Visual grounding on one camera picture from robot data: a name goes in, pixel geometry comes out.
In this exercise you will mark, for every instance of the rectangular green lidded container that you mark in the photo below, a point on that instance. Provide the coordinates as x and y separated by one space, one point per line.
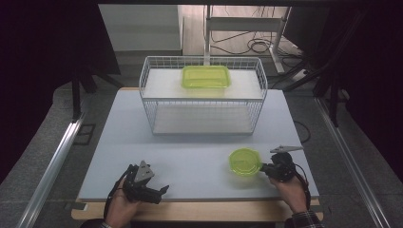
205 77

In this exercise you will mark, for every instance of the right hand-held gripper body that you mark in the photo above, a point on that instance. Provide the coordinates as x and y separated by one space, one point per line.
282 166

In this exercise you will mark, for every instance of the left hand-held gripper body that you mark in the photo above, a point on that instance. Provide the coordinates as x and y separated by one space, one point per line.
141 180

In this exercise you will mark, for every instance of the person's left hand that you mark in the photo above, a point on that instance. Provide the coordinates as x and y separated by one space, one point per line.
122 205

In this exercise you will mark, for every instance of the white cabinet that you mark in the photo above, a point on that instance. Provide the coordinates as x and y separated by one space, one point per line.
139 28

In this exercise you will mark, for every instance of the person's right hand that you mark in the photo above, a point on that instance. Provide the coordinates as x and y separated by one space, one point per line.
290 193

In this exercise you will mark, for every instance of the metal floor rail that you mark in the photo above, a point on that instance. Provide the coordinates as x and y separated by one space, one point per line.
47 177
351 161

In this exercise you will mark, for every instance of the black stand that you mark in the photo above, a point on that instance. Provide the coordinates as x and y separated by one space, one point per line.
329 91
77 95

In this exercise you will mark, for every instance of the white desk frame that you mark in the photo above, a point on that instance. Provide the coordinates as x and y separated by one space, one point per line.
244 23

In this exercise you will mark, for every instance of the white table board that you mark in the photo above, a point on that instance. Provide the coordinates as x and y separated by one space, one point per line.
190 158

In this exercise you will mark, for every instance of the round green lidded container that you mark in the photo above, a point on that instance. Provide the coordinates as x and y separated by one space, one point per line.
244 162

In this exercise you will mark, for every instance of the black floor frame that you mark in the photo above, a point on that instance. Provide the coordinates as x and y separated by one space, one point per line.
85 134

